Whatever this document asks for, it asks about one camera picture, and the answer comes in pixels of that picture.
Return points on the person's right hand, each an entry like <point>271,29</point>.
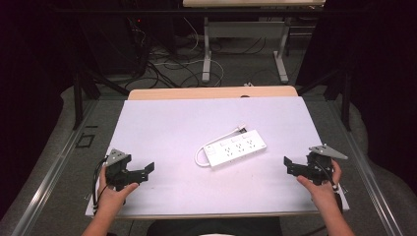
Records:
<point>324,195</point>

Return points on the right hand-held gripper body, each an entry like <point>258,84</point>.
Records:
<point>319,167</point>

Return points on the black computer tower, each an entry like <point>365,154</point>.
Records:
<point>111,42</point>

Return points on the aluminium floor rail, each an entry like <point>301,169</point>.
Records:
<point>49,173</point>
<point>370,177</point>

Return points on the person's left hand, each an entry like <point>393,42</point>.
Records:
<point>109,198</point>

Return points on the white table mat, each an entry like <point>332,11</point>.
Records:
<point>170,131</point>

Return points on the person's dark clothed lap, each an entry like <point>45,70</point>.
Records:
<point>213,227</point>

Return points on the wooden table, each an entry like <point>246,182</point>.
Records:
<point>196,93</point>

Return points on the black metal stand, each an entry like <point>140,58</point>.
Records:
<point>78,98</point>
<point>345,98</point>

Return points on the black horizontal metal bar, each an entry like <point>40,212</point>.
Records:
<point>131,11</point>

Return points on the dark curtain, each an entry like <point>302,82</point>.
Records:
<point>383,82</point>
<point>29,82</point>

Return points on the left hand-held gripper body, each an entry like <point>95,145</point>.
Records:
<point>115,170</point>

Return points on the white metal desk frame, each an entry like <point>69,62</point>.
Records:
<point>246,29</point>

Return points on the white power strip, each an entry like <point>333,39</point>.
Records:
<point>234,149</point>

